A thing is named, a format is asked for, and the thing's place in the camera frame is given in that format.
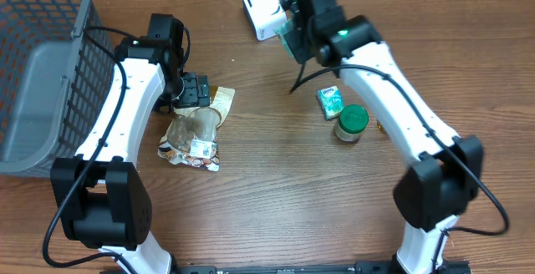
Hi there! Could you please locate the mint green tissue pack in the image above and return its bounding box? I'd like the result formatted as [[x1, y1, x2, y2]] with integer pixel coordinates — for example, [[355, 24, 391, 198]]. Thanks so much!
[[275, 18, 300, 61]]

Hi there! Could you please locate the brown white snack bag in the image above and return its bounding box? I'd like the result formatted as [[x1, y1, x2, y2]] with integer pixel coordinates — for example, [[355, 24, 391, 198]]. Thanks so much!
[[158, 86, 236, 172]]

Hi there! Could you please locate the teal white tissue pack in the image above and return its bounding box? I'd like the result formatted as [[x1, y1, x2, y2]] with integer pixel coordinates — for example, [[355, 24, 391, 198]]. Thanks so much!
[[317, 86, 344, 120]]

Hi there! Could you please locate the green white can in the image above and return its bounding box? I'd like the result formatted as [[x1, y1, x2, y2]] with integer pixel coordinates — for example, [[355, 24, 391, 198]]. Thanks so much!
[[334, 104, 369, 142]]

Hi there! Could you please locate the yellow drink bottle grey cap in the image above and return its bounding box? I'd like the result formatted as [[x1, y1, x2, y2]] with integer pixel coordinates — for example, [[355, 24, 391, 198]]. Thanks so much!
[[376, 120, 386, 133]]

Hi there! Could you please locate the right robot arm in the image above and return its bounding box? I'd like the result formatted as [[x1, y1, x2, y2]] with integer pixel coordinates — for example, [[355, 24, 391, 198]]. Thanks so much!
[[279, 0, 483, 273]]

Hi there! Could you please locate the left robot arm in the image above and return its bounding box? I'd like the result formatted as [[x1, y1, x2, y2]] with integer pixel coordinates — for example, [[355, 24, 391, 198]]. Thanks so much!
[[42, 13, 210, 273]]

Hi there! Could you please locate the white barcode scanner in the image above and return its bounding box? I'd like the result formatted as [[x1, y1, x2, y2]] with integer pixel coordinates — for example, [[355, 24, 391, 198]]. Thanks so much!
[[242, 0, 287, 41]]

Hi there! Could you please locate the dark grey plastic basket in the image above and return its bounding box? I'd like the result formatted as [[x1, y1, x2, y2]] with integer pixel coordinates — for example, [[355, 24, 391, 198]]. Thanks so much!
[[1, 0, 115, 177]]

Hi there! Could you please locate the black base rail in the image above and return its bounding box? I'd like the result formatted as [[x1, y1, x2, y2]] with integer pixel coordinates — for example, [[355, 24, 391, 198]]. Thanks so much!
[[100, 261, 472, 274]]

